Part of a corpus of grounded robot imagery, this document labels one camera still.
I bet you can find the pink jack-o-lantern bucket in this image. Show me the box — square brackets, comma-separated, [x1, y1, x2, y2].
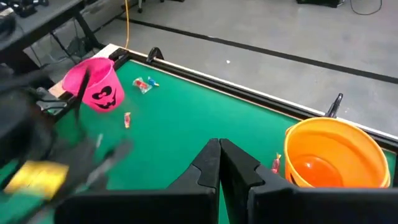
[61, 57, 126, 113]

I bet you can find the black floor cable loop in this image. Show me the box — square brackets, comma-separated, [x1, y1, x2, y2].
[349, 0, 383, 16]

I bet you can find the black floor equipment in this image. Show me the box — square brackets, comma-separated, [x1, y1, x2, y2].
[295, 0, 346, 9]

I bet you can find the black spring clamp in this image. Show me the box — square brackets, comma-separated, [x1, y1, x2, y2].
[146, 46, 165, 65]
[325, 92, 345, 119]

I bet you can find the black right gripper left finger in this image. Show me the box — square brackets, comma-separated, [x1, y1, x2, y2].
[54, 139, 221, 224]

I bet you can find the clear bag red candy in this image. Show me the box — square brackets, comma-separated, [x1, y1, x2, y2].
[132, 77, 153, 95]

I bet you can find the grey desk top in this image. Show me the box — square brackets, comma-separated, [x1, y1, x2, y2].
[0, 0, 106, 68]

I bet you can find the black table frame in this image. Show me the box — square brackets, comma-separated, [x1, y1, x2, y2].
[46, 46, 398, 153]

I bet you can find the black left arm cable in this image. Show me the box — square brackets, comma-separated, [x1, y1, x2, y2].
[75, 70, 91, 123]

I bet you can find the orange jack-o-lantern bucket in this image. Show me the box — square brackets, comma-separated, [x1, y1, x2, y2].
[283, 116, 392, 189]

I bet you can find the yellow cable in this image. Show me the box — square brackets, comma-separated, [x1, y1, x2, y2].
[123, 0, 131, 50]

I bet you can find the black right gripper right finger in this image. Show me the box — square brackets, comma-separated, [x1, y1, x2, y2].
[221, 139, 398, 224]

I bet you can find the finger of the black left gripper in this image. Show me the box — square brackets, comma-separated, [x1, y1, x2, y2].
[85, 141, 134, 190]
[77, 133, 105, 169]

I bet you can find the green table mat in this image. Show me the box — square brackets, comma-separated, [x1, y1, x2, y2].
[0, 58, 398, 224]

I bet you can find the black C-clamp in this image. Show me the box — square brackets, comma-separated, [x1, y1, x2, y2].
[18, 0, 50, 9]
[9, 4, 38, 18]

